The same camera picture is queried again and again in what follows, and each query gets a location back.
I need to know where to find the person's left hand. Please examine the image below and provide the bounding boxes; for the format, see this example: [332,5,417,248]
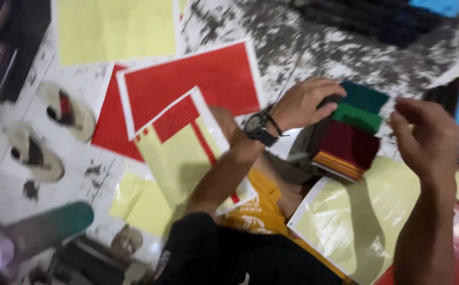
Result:
[271,77,347,134]

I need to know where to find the person's right hand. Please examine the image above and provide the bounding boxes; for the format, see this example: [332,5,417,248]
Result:
[389,97,459,187]

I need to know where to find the stack of coloured sheets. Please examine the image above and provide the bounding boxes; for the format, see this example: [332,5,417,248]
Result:
[310,81,391,183]

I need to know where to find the glossy yellow backing sheet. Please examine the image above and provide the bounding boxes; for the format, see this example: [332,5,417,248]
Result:
[286,155,459,285]

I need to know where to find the light blue sheet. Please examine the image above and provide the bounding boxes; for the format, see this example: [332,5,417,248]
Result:
[409,0,459,19]

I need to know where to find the black wrist watch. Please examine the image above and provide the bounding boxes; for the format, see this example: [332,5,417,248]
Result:
[244,112,281,148]

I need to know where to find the person's yellow shirt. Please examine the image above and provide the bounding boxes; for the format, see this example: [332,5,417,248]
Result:
[217,166,354,283]

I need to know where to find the large red sticker sheet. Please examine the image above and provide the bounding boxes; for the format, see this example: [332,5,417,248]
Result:
[116,37,268,141]

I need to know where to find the person's black shorts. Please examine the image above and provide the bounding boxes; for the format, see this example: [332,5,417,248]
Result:
[153,212,347,285]

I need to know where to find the yellow sheet with red stripes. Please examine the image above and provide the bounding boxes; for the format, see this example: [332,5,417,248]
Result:
[133,86,258,216]

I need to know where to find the small yellow backing sheet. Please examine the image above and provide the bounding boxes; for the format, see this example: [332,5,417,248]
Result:
[108,172,176,239]

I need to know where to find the brown tape roll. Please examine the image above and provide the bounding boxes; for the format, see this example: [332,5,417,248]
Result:
[110,224,144,260]

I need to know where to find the plain yellow backing sheet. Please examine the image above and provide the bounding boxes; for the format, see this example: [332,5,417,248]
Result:
[52,0,179,67]

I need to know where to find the beige sandal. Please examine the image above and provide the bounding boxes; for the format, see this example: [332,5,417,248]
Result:
[37,81,97,143]
[3,121,66,183]

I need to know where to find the green sandal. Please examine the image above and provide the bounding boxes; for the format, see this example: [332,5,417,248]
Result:
[0,201,95,260]

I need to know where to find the dark shelf with books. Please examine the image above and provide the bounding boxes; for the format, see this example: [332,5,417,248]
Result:
[0,0,53,116]

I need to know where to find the black cord bracelet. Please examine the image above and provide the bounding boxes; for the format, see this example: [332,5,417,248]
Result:
[264,112,289,137]

